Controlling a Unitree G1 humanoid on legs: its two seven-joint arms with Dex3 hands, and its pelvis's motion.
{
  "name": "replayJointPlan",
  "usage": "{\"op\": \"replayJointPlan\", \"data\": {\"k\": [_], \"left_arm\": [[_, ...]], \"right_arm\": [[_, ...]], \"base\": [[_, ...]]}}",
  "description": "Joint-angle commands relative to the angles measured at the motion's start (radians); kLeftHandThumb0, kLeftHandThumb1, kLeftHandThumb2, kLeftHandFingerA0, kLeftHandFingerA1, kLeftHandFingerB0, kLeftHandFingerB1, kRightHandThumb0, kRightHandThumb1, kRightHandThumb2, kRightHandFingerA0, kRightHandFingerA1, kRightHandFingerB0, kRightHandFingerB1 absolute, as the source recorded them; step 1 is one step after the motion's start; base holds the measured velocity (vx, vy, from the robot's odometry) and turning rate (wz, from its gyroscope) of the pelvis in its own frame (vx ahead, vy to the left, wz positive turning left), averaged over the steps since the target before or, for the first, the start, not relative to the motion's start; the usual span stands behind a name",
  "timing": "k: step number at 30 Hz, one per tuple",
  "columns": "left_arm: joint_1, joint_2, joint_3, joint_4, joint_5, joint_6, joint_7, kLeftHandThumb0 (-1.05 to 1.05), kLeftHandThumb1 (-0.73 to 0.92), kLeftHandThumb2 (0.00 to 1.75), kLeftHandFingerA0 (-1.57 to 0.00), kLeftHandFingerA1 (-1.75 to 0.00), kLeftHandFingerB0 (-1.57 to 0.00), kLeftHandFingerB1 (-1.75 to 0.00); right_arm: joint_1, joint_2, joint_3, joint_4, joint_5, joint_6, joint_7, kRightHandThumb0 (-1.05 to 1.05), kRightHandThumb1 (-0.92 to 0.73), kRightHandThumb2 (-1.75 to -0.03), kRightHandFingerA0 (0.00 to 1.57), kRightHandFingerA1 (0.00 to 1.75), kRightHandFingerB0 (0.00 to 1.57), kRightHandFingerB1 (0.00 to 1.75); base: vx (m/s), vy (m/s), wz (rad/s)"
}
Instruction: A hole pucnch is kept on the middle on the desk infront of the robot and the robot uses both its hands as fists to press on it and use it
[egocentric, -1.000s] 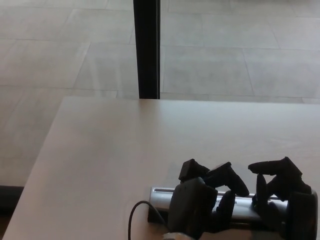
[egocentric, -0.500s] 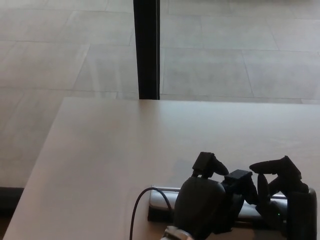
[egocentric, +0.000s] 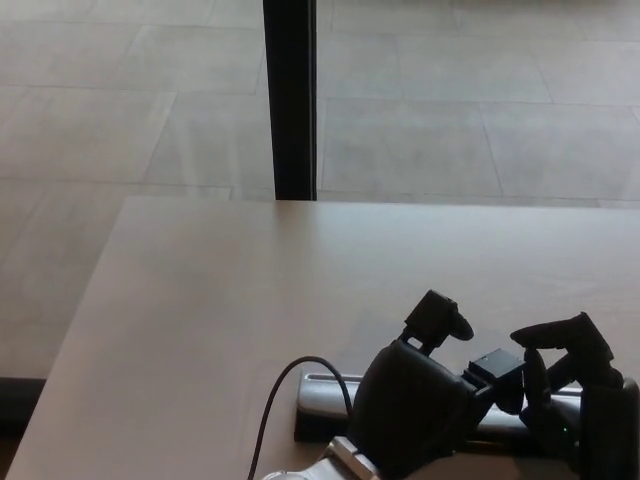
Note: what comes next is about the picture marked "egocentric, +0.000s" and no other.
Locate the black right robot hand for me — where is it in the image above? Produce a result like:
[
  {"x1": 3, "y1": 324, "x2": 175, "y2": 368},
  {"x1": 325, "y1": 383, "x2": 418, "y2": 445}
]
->
[{"x1": 509, "y1": 311, "x2": 640, "y2": 480}]

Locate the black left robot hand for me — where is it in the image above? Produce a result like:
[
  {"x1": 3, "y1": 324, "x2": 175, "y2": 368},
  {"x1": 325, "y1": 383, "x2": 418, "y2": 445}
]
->
[{"x1": 348, "y1": 289, "x2": 527, "y2": 480}]

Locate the silver Bostitch hole punch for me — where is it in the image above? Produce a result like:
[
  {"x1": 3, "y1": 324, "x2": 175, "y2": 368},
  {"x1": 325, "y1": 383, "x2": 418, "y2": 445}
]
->
[{"x1": 293, "y1": 367, "x2": 587, "y2": 445}]

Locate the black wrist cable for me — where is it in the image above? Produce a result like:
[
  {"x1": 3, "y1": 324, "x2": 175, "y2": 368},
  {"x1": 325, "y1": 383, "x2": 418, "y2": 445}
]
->
[{"x1": 246, "y1": 355, "x2": 357, "y2": 480}]

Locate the black vertical window frame post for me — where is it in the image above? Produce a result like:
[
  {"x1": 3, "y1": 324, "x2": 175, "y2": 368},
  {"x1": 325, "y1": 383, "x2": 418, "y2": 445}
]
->
[{"x1": 261, "y1": 0, "x2": 319, "y2": 202}]

